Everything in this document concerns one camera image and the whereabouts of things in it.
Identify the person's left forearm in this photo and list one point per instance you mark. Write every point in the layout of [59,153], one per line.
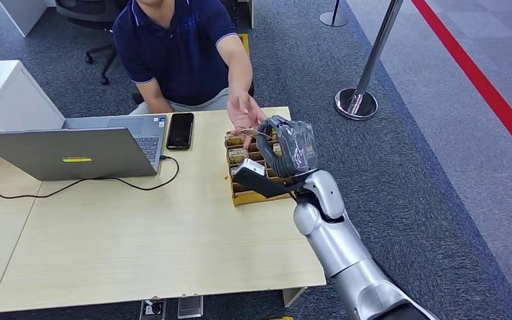
[240,70]

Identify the person's right forearm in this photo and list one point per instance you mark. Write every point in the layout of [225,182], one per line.
[152,96]

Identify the white pedestal cabinet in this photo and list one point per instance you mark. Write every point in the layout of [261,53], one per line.
[13,101]

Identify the black stool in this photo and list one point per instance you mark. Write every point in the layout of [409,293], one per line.
[137,98]

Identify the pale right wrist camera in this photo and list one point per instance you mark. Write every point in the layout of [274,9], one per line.
[250,168]

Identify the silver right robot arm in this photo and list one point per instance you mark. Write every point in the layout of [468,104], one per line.
[340,247]

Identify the chrome stanchion post with base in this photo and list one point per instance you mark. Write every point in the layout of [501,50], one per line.
[333,18]
[356,102]

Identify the wooden card holder box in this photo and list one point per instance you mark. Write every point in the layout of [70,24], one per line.
[247,196]

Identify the black office chair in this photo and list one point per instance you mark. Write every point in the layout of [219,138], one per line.
[88,13]

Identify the silver floor socket box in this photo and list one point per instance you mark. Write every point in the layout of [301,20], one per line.
[152,308]

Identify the person's left hand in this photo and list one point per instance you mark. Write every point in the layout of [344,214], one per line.
[243,112]

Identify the white furniture panel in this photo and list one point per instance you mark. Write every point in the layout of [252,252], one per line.
[24,13]

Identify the person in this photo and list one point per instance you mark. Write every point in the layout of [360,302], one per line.
[181,57]

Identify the black smartphone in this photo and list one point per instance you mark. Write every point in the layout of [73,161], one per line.
[180,131]

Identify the thin card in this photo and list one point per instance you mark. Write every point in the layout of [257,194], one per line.
[252,132]

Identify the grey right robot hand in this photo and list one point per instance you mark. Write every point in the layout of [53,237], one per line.
[296,148]

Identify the pale desk leg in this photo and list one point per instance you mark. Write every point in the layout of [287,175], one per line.
[293,296]

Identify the grey laptop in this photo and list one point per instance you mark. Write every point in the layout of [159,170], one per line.
[61,154]

